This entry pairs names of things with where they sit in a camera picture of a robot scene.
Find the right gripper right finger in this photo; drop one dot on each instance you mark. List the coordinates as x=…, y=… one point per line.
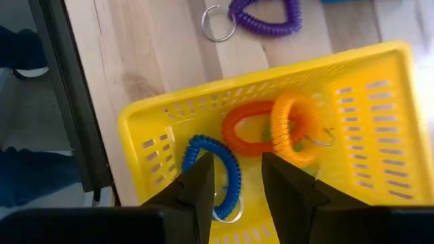
x=288, y=196

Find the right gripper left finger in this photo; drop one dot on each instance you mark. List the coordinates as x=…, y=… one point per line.
x=196, y=189

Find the person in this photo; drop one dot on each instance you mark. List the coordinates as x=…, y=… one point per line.
x=34, y=176

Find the black metal table frame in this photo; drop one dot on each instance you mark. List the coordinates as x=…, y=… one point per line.
x=78, y=101

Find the yellow plastic basket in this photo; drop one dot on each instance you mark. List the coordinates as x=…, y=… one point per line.
x=339, y=189

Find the person's shoe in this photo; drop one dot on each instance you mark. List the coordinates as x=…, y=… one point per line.
x=20, y=47

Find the blue plastic basket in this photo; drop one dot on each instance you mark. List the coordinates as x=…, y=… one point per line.
x=339, y=1

